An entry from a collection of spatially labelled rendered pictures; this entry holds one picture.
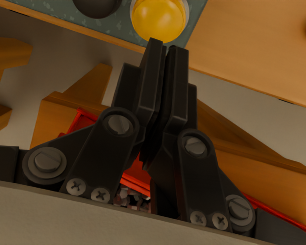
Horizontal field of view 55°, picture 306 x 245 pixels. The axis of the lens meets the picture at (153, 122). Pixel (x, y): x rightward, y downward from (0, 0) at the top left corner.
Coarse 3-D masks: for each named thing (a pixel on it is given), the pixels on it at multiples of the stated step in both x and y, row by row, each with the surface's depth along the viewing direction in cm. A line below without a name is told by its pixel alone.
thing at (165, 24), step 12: (144, 0) 15; (156, 0) 15; (168, 0) 15; (180, 0) 15; (132, 12) 16; (144, 12) 15; (156, 12) 15; (168, 12) 15; (180, 12) 15; (144, 24) 16; (156, 24) 15; (168, 24) 15; (180, 24) 15; (144, 36) 16; (156, 36) 16; (168, 36) 16
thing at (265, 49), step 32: (0, 0) 18; (224, 0) 19; (256, 0) 19; (288, 0) 19; (96, 32) 19; (192, 32) 19; (224, 32) 19; (256, 32) 20; (288, 32) 20; (192, 64) 20; (224, 64) 20; (256, 64) 20; (288, 64) 20; (288, 96) 21
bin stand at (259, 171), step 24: (96, 72) 71; (48, 96) 31; (72, 96) 35; (96, 96) 42; (48, 120) 30; (72, 120) 30; (216, 120) 60; (216, 144) 34; (240, 144) 47; (264, 144) 48; (240, 168) 33; (264, 168) 34; (288, 168) 34; (264, 192) 34; (288, 192) 35
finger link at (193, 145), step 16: (176, 144) 9; (192, 144) 9; (208, 144) 9; (176, 160) 8; (192, 160) 8; (208, 160) 8; (176, 176) 8; (192, 176) 8; (208, 176) 8; (160, 192) 10; (176, 192) 8; (192, 192) 8; (208, 192) 8; (160, 208) 10; (192, 208) 7; (208, 208) 8; (224, 208) 8; (208, 224) 7; (224, 224) 7
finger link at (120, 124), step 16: (112, 112) 9; (128, 112) 9; (96, 128) 8; (112, 128) 8; (128, 128) 8; (96, 144) 8; (112, 144) 8; (128, 144) 8; (80, 160) 7; (96, 160) 7; (112, 160) 8; (80, 176) 7; (96, 176) 7; (112, 176) 7; (64, 192) 7; (80, 192) 7; (96, 192) 7; (112, 192) 7
